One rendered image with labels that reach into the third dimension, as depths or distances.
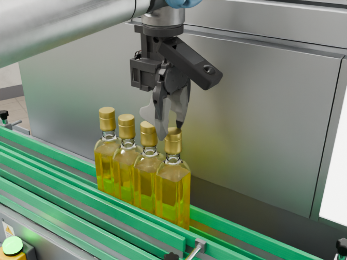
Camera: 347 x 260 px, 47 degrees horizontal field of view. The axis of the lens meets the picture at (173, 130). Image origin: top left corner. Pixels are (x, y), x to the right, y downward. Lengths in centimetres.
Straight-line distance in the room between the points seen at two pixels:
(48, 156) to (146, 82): 52
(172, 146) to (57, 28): 41
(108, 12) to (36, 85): 87
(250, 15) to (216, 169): 35
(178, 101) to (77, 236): 38
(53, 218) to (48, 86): 45
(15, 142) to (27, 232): 34
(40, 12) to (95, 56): 66
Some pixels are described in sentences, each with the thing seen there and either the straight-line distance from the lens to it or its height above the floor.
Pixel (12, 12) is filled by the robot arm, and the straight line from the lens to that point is 41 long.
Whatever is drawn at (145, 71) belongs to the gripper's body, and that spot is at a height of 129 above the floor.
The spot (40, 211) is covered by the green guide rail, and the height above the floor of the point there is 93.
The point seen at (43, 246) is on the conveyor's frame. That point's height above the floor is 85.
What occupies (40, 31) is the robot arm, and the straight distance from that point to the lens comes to 42.
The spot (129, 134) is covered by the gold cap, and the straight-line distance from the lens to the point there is 84.
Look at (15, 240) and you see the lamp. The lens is 105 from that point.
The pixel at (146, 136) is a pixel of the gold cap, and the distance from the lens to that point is 80.
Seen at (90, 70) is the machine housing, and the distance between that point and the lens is 110.
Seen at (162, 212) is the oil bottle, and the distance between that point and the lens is 86.
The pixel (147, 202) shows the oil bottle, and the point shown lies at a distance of 87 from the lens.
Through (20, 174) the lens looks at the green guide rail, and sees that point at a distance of 114.
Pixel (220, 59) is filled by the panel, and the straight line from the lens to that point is 81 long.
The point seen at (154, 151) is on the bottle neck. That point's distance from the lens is 82.
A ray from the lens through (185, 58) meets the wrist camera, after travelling 68.
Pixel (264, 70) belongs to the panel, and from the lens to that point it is 77.
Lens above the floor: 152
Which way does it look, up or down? 28 degrees down
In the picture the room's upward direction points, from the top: straight up
